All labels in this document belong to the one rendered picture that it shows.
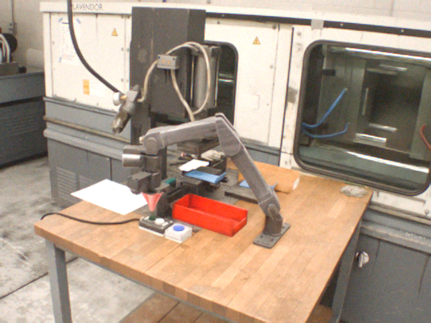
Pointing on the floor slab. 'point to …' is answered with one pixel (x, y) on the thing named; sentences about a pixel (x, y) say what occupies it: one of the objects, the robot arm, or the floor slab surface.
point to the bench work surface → (219, 260)
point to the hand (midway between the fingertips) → (152, 208)
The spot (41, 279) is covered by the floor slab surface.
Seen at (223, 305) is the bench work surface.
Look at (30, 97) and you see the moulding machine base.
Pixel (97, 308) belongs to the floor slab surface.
